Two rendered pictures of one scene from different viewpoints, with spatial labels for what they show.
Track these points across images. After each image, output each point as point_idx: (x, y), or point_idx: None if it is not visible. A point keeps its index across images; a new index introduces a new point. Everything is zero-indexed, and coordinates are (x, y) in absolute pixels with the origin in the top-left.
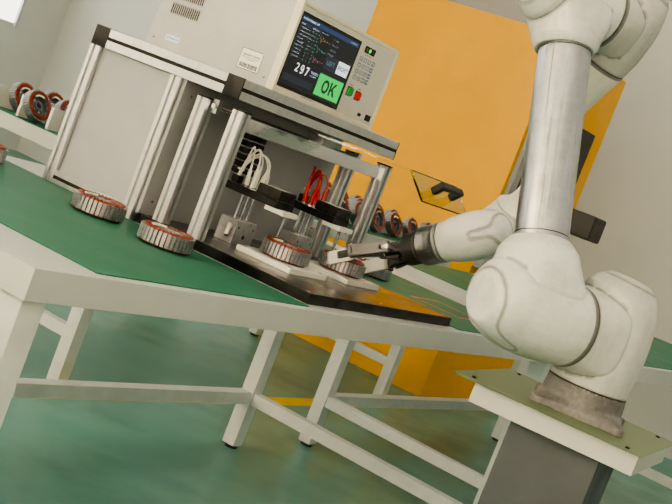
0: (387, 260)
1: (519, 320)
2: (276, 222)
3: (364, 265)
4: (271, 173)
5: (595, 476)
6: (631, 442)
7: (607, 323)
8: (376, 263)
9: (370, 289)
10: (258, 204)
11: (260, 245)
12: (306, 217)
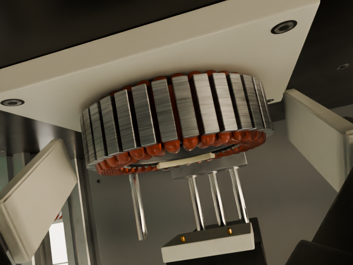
0: (6, 246)
1: None
2: (183, 180)
3: (123, 159)
4: (271, 253)
5: None
6: None
7: None
8: (44, 200)
9: (41, 56)
10: (260, 189)
11: (273, 112)
12: (108, 217)
